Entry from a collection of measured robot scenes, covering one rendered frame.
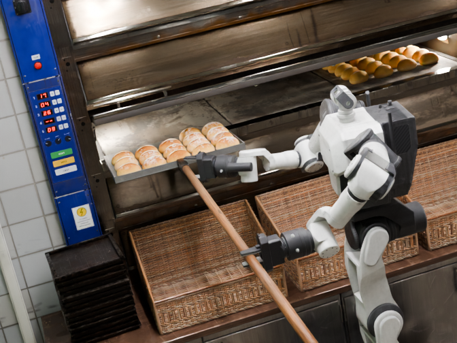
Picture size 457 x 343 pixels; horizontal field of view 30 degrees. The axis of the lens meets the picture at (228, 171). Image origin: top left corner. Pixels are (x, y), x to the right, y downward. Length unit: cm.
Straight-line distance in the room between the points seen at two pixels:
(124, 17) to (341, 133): 114
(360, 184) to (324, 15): 149
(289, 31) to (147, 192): 93
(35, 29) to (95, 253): 93
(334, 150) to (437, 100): 137
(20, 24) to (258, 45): 100
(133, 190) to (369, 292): 118
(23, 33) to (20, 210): 75
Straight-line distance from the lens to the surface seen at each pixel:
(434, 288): 380
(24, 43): 350
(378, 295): 319
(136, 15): 356
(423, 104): 412
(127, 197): 375
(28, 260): 381
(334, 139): 287
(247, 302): 352
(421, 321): 385
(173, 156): 345
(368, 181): 246
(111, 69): 360
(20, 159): 364
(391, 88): 401
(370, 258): 307
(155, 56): 363
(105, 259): 347
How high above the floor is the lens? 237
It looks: 21 degrees down
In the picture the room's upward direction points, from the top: 11 degrees counter-clockwise
